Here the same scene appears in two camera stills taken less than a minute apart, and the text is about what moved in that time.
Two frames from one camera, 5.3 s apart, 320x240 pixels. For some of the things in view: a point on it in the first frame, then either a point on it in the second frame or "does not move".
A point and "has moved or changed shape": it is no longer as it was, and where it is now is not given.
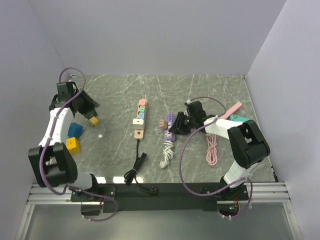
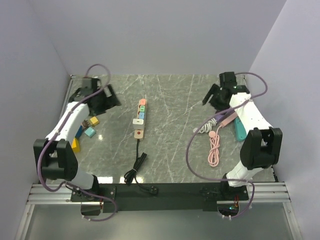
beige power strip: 138,123 does not move
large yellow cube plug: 72,145 does not move
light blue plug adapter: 141,115 does not move
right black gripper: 178,127 to 215,90
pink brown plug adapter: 163,123 to 85,123
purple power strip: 170,118 to 221,115
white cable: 168,153 has moved or changed shape
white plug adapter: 138,121 does not move
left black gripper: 90,104 to 111,101
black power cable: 130,177 does not move
